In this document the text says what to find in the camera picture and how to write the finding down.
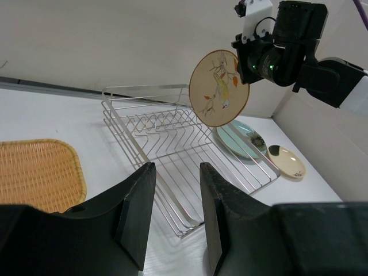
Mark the small cream plate black spot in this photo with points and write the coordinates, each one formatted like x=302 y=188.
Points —
x=288 y=163

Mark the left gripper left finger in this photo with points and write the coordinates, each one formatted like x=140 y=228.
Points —
x=105 y=235

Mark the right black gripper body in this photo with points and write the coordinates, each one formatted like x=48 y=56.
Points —
x=279 y=55

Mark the woven bamboo square tray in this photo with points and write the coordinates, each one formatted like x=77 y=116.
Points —
x=43 y=173

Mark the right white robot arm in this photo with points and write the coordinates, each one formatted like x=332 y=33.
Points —
x=336 y=82

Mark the beige plate with bird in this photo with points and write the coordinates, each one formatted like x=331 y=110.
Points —
x=216 y=93

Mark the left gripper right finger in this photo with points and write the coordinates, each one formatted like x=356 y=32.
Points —
x=247 y=237

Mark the metal wire dish rack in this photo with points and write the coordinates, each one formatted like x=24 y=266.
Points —
x=155 y=123

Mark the teal plate with flower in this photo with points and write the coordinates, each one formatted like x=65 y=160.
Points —
x=231 y=140

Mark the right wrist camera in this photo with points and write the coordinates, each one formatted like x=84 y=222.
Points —
x=256 y=15

